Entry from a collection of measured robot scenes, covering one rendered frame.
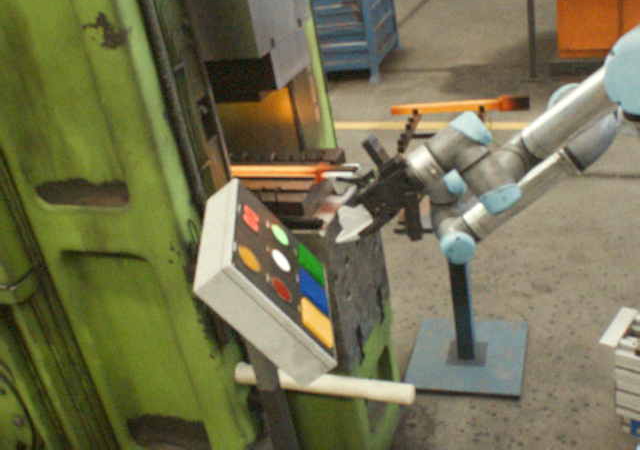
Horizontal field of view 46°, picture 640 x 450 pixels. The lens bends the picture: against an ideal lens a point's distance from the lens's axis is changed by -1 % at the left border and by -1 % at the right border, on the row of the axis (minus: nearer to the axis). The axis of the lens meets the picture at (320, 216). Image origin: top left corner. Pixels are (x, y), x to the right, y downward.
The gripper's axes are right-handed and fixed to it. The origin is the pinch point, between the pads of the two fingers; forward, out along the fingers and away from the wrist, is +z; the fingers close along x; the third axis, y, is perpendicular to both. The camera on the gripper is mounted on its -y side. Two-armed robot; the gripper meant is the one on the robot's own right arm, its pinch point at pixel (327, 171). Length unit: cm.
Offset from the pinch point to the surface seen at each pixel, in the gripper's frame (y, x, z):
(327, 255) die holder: 15.4, -15.7, -3.1
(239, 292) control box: -14, -73, -15
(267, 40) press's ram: -38.9, -12.5, 2.4
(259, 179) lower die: 0.9, -2.8, 18.7
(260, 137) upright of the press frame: 0.1, 22.8, 30.3
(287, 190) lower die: 1.4, -7.9, 8.3
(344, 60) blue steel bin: 83, 351, 135
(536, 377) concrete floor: 101, 43, -42
